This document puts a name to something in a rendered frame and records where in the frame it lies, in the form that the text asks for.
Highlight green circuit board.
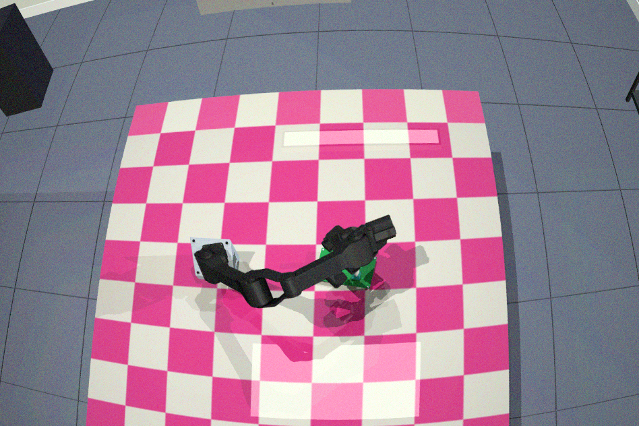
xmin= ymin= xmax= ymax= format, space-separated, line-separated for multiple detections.
xmin=319 ymin=248 xmax=377 ymax=289

